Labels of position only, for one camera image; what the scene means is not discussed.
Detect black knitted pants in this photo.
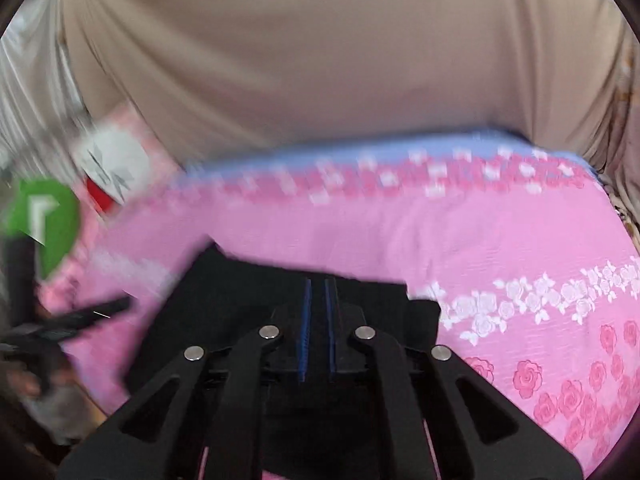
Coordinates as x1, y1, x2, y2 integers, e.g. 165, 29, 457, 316
121, 242, 444, 474

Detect white rabbit cartoon pillow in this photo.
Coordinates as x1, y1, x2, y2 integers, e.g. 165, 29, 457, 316
72, 103, 180, 214

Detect silver satin curtain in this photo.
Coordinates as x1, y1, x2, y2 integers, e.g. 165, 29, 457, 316
1, 0, 91, 184

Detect pink floral bed sheet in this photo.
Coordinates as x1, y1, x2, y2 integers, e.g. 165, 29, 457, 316
40, 132, 639, 472

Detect beige hanging curtain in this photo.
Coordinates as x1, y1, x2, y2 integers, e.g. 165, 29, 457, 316
63, 0, 636, 160

